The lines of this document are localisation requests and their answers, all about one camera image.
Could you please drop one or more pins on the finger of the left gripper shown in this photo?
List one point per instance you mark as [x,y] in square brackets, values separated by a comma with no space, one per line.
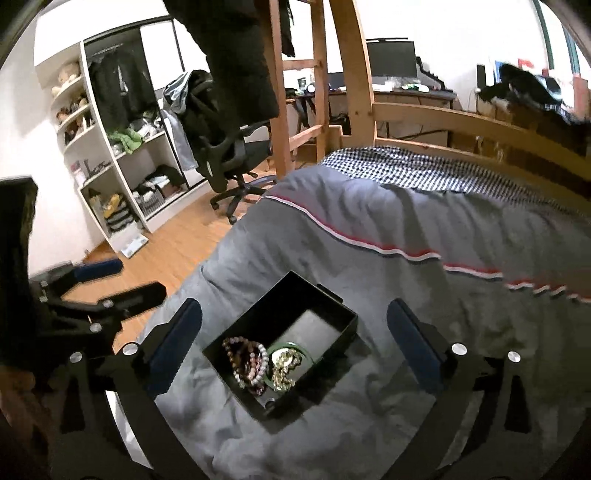
[115,309]
[62,278]

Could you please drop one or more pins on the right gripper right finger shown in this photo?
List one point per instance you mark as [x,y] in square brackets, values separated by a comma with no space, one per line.
[480,426]

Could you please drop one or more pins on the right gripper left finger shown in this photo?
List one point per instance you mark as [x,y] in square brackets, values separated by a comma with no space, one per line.
[88,445]

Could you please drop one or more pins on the black jewelry box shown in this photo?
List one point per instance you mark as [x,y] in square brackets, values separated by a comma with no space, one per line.
[293,310]

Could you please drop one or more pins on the green folded cloth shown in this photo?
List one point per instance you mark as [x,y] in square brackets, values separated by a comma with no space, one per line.
[129,140]

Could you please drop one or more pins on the grey duvet with red trim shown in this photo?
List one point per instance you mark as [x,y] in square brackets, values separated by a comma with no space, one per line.
[495,276]

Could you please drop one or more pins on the green bangle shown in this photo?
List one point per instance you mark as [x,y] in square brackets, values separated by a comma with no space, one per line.
[290,355]

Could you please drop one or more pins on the white shelving unit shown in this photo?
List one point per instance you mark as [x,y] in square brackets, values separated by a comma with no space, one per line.
[127,195]

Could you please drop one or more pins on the black office chair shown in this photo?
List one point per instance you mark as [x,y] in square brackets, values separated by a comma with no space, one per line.
[206,143]

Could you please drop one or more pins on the hanging dark clothes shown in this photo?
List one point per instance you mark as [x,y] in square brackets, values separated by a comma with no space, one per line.
[122,90]

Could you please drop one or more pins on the checkered bed sheet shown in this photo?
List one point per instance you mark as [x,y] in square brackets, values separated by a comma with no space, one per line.
[406,169]

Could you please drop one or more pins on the dark clothes pile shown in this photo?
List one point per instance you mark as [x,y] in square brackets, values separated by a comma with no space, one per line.
[518,87]

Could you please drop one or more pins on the black computer monitor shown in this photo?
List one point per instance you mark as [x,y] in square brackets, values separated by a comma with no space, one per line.
[392,58]

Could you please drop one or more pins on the wooden bed frame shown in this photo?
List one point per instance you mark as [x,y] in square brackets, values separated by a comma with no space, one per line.
[365,113]

